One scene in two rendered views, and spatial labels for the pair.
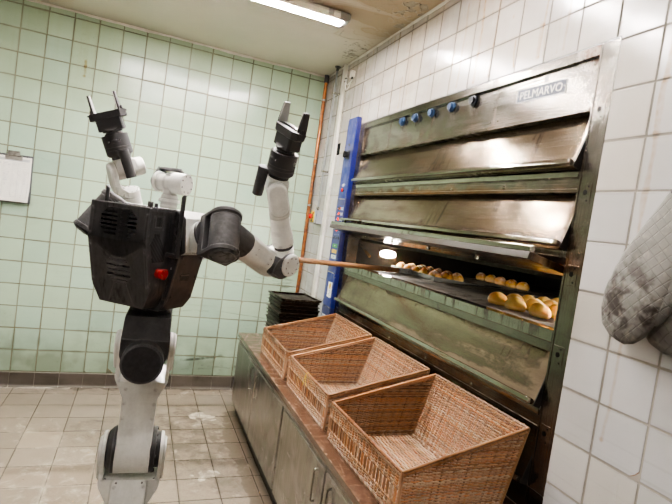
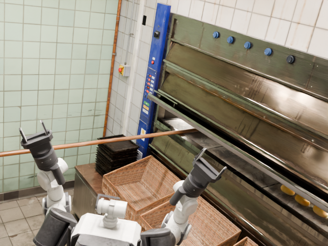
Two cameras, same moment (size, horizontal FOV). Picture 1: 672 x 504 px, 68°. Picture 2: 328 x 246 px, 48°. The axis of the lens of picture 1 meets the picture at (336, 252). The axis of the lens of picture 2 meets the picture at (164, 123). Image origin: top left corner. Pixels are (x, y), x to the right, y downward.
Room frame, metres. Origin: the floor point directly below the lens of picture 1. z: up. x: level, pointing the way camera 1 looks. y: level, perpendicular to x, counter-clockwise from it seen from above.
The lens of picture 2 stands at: (0.33, 0.76, 2.36)
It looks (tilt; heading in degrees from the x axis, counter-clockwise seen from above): 21 degrees down; 343
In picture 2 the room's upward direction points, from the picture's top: 10 degrees clockwise
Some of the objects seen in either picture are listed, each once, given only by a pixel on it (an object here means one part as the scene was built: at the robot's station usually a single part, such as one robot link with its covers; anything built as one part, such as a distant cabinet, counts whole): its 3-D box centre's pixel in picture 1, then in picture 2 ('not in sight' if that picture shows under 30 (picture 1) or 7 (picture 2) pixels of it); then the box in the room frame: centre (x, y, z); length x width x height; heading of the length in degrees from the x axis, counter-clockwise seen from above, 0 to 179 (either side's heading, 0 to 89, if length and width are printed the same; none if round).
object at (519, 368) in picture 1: (409, 317); (221, 187); (2.45, -0.41, 1.02); 1.79 x 0.11 x 0.19; 22
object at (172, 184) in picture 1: (172, 186); (112, 210); (1.56, 0.53, 1.46); 0.10 x 0.07 x 0.09; 73
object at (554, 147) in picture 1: (434, 159); (248, 85); (2.45, -0.41, 1.80); 1.79 x 0.11 x 0.19; 22
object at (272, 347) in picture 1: (313, 343); (143, 188); (2.89, 0.06, 0.72); 0.56 x 0.49 x 0.28; 21
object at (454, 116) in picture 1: (444, 120); (258, 55); (2.46, -0.43, 1.99); 1.80 x 0.08 x 0.21; 22
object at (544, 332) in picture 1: (418, 289); (228, 170); (2.46, -0.43, 1.16); 1.80 x 0.06 x 0.04; 22
